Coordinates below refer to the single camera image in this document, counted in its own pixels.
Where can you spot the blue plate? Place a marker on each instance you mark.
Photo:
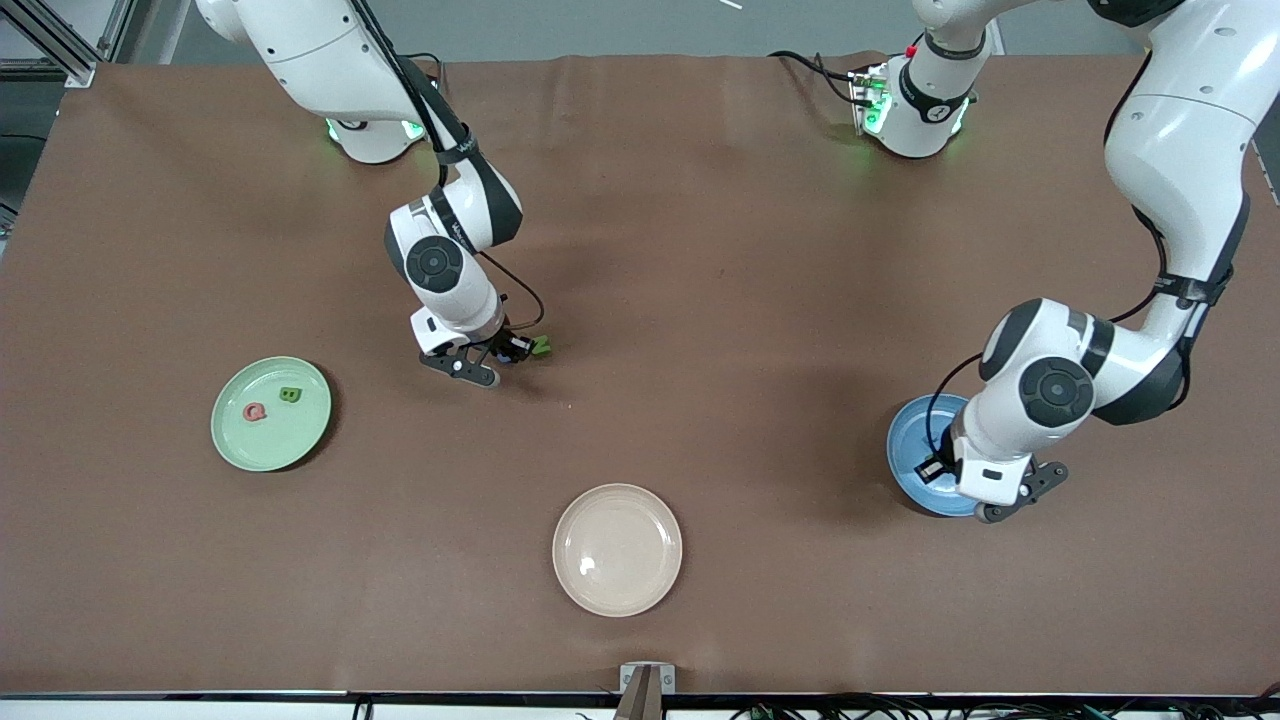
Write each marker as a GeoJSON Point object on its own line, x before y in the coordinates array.
{"type": "Point", "coordinates": [905, 450]}

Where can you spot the beige plate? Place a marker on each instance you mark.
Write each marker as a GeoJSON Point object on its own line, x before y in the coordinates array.
{"type": "Point", "coordinates": [617, 550]}

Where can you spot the base connector box green light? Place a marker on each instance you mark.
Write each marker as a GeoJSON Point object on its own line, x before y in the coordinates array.
{"type": "Point", "coordinates": [870, 100]}

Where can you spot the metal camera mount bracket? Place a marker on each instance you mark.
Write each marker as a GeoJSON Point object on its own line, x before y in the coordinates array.
{"type": "Point", "coordinates": [647, 680]}

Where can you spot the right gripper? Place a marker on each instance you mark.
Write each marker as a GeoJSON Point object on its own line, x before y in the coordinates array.
{"type": "Point", "coordinates": [506, 346]}

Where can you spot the brown table mat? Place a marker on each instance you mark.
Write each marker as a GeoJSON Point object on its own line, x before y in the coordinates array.
{"type": "Point", "coordinates": [640, 200]}

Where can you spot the aluminium frame profile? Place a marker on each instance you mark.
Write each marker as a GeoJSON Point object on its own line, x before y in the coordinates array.
{"type": "Point", "coordinates": [75, 68]}

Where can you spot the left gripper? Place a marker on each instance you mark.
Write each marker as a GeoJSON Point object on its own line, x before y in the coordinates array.
{"type": "Point", "coordinates": [938, 463]}

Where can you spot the green letter N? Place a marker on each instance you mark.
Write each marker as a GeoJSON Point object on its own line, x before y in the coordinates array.
{"type": "Point", "coordinates": [543, 347]}

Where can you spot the green letter B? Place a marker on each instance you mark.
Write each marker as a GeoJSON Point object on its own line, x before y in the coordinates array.
{"type": "Point", "coordinates": [290, 395]}

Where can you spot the red letter Q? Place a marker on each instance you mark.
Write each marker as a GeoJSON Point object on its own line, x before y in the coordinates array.
{"type": "Point", "coordinates": [249, 411]}

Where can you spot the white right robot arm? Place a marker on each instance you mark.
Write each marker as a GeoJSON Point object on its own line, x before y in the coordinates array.
{"type": "Point", "coordinates": [330, 60]}

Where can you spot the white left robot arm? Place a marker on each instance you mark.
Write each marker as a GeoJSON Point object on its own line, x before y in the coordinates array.
{"type": "Point", "coordinates": [1180, 150]}

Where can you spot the green plate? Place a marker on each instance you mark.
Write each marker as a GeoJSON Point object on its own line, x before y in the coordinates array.
{"type": "Point", "coordinates": [270, 440]}

